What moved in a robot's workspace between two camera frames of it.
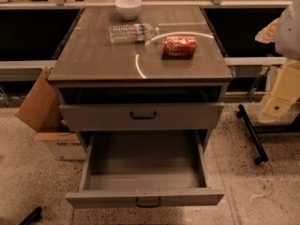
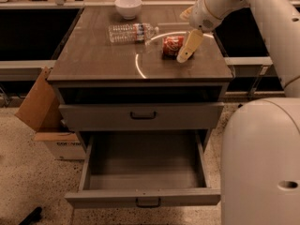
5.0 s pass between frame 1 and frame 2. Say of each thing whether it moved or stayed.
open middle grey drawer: stayed
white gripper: moved
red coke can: stayed
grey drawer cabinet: stayed
